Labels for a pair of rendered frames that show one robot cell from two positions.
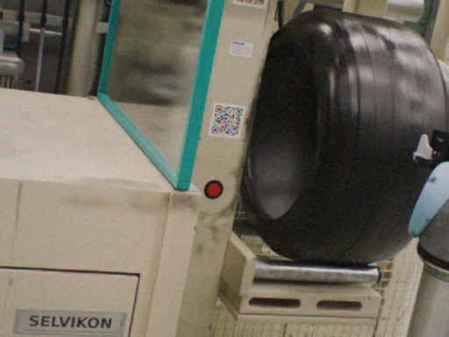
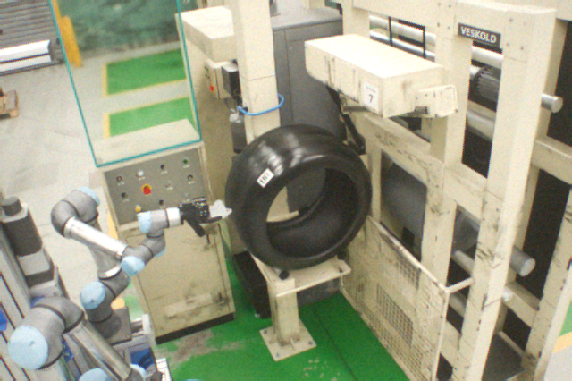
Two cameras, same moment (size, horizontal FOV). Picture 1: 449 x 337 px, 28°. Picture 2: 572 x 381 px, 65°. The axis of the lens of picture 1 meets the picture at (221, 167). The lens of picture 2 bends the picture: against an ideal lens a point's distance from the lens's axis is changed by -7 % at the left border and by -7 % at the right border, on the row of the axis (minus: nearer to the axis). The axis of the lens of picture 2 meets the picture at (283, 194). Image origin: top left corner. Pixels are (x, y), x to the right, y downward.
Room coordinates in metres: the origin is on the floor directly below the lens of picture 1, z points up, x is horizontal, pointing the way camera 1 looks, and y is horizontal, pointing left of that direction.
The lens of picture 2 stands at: (2.11, -2.02, 2.27)
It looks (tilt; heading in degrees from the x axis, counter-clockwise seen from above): 31 degrees down; 92
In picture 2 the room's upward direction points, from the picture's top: 6 degrees counter-clockwise
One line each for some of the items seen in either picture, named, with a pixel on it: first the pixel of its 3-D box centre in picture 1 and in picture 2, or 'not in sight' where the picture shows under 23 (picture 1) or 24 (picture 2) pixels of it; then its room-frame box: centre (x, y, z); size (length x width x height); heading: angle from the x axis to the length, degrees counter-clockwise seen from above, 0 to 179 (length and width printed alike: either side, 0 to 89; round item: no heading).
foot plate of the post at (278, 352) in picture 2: not in sight; (287, 336); (1.97, 0.03, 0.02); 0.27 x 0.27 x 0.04; 22
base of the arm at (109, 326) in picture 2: not in sight; (103, 319); (1.18, -0.49, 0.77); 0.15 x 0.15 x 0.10
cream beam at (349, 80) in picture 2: not in sight; (365, 70); (2.41, -0.21, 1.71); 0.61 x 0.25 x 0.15; 112
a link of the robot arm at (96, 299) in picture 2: not in sight; (96, 300); (1.18, -0.49, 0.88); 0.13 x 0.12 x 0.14; 67
